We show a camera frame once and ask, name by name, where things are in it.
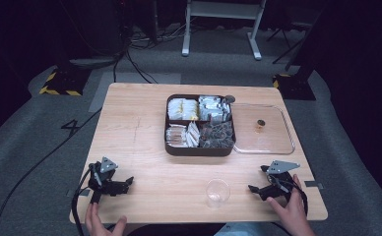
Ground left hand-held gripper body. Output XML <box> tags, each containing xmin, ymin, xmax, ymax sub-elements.
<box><xmin>87</xmin><ymin>156</ymin><xmax>125</xmax><ymax>205</ymax></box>

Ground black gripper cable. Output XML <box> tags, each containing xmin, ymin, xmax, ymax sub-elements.
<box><xmin>71</xmin><ymin>167</ymin><xmax>96</xmax><ymax>236</ymax></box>
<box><xmin>286</xmin><ymin>176</ymin><xmax>309</xmax><ymax>217</ymax></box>

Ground black yellow striped stand base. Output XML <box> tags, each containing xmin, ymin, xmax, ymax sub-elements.
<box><xmin>38</xmin><ymin>66</ymin><xmax>93</xmax><ymax>97</ymax></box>
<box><xmin>272</xmin><ymin>73</ymin><xmax>317</xmax><ymax>101</ymax></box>

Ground white desk frame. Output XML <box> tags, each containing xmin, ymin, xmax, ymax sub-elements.
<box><xmin>181</xmin><ymin>0</ymin><xmax>268</xmax><ymax>61</ymax></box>

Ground pile of dark packets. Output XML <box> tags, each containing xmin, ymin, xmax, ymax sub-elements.
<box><xmin>198</xmin><ymin>120</ymin><xmax>235</xmax><ymax>149</ymax></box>

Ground person's left hand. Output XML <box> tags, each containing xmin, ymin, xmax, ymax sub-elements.
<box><xmin>84</xmin><ymin>202</ymin><xmax>128</xmax><ymax>236</ymax></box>

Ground pile of clear white packets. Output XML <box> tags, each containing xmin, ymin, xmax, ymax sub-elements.
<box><xmin>165</xmin><ymin>121</ymin><xmax>201</xmax><ymax>148</ymax></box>

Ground pile of white yellow packets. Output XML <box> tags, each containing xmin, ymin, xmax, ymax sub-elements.
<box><xmin>167</xmin><ymin>97</ymin><xmax>200</xmax><ymax>121</ymax></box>

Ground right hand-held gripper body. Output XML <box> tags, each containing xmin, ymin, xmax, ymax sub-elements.
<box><xmin>259</xmin><ymin>159</ymin><xmax>301</xmax><ymax>202</ymax></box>

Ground brown compartment box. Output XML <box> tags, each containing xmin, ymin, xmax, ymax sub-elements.
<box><xmin>163</xmin><ymin>93</ymin><xmax>237</xmax><ymax>157</ymax></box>

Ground person's blue trousers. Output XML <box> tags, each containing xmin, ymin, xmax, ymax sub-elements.
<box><xmin>214</xmin><ymin>221</ymin><xmax>281</xmax><ymax>236</ymax></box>

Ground person's right hand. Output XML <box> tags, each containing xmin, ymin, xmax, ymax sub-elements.
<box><xmin>266</xmin><ymin>173</ymin><xmax>315</xmax><ymax>236</ymax></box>

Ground black tripod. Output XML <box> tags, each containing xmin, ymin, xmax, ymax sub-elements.
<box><xmin>265</xmin><ymin>19</ymin><xmax>315</xmax><ymax>66</ymax></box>

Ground black floor cable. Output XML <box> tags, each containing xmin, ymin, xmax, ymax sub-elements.
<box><xmin>0</xmin><ymin>107</ymin><xmax>102</xmax><ymax>236</ymax></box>

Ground pile of silver packets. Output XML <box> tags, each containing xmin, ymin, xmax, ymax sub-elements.
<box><xmin>198</xmin><ymin>94</ymin><xmax>232</xmax><ymax>123</ymax></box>

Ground clear glass cup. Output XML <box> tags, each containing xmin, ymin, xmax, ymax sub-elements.
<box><xmin>205</xmin><ymin>178</ymin><xmax>231</xmax><ymax>209</ymax></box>

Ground clear lid with knob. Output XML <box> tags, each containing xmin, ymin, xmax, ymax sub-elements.
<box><xmin>231</xmin><ymin>102</ymin><xmax>296</xmax><ymax>155</ymax></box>

